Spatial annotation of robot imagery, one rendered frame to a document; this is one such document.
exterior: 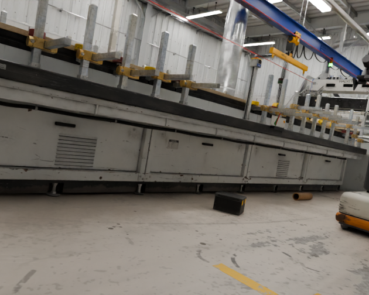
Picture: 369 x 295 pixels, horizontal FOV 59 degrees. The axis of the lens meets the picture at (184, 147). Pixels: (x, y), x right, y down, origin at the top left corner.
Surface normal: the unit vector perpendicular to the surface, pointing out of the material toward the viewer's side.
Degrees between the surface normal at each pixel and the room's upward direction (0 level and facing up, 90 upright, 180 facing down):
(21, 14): 90
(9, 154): 90
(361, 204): 90
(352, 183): 90
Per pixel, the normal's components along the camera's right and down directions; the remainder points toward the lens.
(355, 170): -0.72, -0.09
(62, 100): 0.67, 0.15
